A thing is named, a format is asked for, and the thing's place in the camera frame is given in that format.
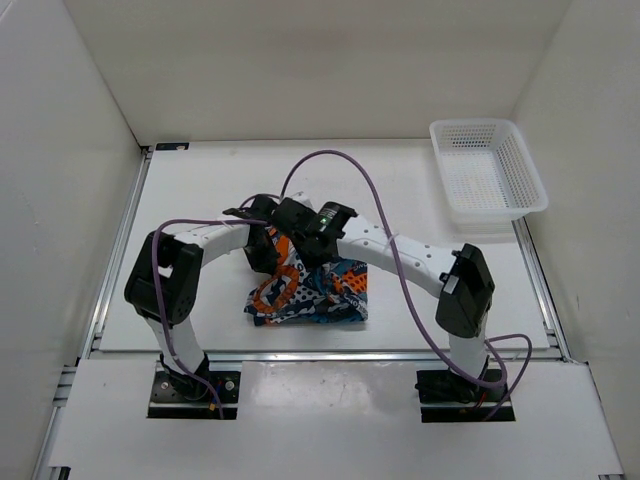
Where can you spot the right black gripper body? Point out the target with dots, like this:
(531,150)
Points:
(309,258)

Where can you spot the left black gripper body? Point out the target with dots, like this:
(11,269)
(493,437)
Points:
(264,254)

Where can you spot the colourful patterned shorts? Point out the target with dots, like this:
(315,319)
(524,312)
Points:
(335,292)

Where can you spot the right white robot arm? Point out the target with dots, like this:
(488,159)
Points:
(459,280)

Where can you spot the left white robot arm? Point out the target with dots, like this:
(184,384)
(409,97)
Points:
(163,284)

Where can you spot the small black label sticker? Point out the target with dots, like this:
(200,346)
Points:
(172,146)

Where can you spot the white plastic basket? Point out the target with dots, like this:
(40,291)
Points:
(487,172)

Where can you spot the front aluminium rail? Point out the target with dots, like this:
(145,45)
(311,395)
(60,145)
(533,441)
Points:
(311,356)

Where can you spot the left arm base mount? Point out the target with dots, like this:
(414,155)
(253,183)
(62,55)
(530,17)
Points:
(176,396)

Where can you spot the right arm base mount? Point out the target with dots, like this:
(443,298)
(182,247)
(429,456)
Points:
(445,397)

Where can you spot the right aluminium rail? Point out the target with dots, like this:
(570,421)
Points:
(542,293)

